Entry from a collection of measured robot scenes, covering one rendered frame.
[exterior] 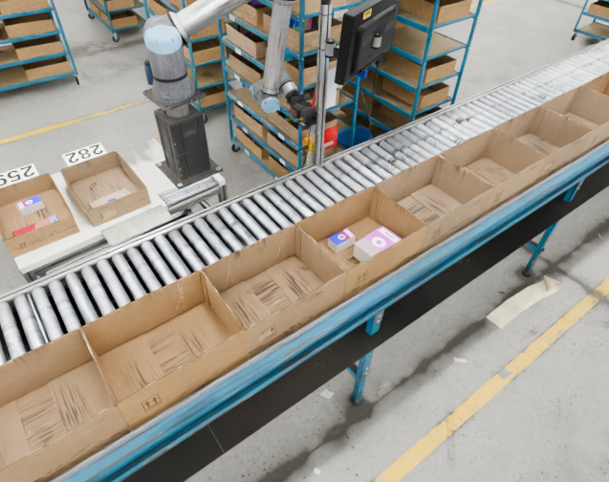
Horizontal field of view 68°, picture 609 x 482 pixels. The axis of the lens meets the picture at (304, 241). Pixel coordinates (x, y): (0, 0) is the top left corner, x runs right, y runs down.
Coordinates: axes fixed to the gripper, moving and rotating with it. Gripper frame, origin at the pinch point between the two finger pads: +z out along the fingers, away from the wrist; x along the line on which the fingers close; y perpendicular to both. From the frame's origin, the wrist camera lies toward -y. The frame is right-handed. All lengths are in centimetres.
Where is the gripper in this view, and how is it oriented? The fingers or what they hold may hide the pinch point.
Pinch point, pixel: (312, 123)
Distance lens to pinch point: 240.3
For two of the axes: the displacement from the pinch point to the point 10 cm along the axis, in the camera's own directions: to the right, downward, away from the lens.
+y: -3.2, 3.2, 8.9
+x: -8.0, 4.1, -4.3
